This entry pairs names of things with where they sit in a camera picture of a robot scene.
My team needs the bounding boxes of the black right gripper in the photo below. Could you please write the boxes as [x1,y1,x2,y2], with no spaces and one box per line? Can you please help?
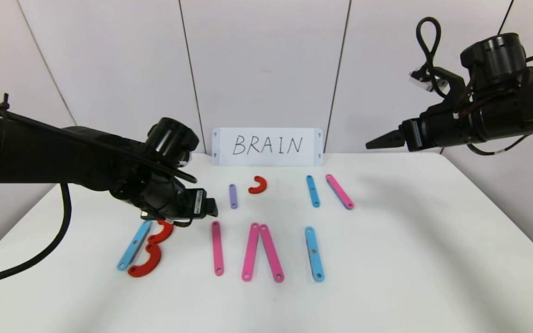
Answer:
[365,104,473,153]

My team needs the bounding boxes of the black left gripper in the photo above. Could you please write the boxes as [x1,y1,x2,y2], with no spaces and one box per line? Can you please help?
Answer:
[165,178,218,220]

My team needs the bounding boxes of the pink bar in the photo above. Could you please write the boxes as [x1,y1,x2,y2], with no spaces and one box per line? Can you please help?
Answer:
[260,224,285,283]
[211,221,225,277]
[242,222,260,282]
[325,174,355,210]

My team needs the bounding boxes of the small red curved piece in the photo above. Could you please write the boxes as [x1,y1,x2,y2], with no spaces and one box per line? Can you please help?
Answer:
[148,220,174,246]
[248,176,268,195]

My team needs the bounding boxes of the white BRAIN word card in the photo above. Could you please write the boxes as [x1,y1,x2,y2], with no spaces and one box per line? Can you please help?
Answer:
[212,128,324,167]

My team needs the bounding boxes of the large red curved piece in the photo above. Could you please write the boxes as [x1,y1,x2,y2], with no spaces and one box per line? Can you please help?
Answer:
[128,242,163,278]

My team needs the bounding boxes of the light blue bar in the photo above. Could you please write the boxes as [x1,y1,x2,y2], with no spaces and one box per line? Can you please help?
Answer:
[305,226,325,283]
[117,220,153,271]
[306,175,321,208]

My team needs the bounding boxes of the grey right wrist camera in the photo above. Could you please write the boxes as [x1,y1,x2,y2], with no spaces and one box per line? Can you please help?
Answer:
[409,68,450,93]

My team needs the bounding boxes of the black right camera bracket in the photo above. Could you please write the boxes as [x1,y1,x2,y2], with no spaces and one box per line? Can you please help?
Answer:
[431,67,470,111]

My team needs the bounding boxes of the thin black cable white tag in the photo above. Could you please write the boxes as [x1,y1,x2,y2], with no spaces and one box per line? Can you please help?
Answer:
[466,134,533,156]

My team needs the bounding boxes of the looped black right cable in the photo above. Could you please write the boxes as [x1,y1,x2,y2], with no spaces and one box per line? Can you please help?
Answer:
[415,17,450,98]

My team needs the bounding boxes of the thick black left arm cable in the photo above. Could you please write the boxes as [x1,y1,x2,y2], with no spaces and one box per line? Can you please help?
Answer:
[0,183,73,290]

